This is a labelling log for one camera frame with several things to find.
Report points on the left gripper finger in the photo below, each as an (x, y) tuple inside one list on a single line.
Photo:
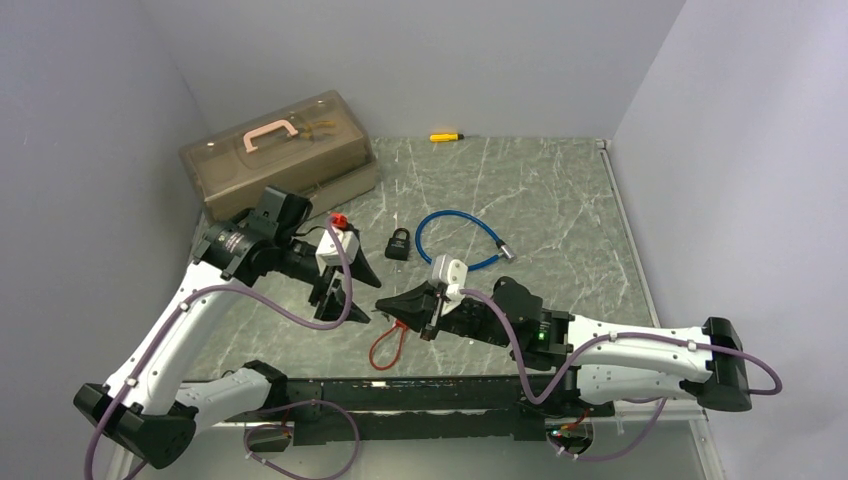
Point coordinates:
[(359, 265), (334, 305)]

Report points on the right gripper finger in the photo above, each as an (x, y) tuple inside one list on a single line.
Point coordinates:
[(419, 300), (418, 320)]

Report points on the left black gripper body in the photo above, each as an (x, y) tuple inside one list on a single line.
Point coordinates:
[(321, 286)]

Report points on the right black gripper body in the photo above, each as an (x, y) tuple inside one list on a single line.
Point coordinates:
[(465, 319)]

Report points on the red cable lock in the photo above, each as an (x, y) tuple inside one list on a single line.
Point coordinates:
[(386, 350)]

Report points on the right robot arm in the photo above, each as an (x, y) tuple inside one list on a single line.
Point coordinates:
[(564, 358)]

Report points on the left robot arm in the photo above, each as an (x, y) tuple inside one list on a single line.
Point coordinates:
[(145, 406)]

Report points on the black padlock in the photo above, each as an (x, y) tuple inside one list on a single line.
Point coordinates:
[(398, 245)]

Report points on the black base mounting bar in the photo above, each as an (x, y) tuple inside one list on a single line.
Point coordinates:
[(418, 392)]

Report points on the brown translucent tool box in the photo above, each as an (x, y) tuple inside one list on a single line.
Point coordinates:
[(316, 148)]

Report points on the aluminium frame rail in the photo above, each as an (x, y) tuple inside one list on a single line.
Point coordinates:
[(411, 414)]

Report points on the yellow handled screwdriver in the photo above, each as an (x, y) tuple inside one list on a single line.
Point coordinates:
[(446, 137)]

